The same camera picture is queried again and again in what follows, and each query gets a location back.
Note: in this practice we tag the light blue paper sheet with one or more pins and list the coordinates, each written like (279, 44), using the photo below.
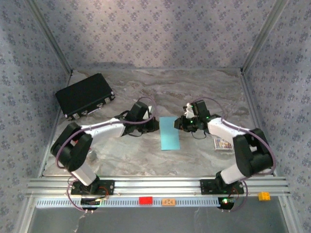
(168, 138)

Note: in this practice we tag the small silver round object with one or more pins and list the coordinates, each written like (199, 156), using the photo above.
(92, 155)

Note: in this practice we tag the aluminium side rail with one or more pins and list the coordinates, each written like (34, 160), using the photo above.
(253, 109)
(44, 165)

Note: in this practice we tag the yellow toy brick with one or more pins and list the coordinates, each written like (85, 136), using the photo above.
(264, 196)

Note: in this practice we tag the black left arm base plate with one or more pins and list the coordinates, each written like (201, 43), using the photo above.
(109, 187)

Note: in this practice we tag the small picture card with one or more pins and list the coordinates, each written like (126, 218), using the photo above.
(223, 144)

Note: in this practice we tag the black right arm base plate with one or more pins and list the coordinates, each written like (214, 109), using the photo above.
(206, 187)

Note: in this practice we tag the aluminium mounting rail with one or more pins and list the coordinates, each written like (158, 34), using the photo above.
(155, 187)

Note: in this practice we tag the red toy brick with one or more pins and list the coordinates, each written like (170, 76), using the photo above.
(145, 200)

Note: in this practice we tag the black hard case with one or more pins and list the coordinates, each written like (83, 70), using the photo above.
(82, 94)

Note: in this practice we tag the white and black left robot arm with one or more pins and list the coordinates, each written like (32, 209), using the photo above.
(104, 129)

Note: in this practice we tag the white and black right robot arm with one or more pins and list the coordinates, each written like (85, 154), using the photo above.
(221, 127)

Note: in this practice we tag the orange toy brick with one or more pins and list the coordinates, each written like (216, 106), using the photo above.
(168, 202)

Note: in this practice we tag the aluminium frame post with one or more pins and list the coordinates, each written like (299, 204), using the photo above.
(262, 36)
(51, 36)

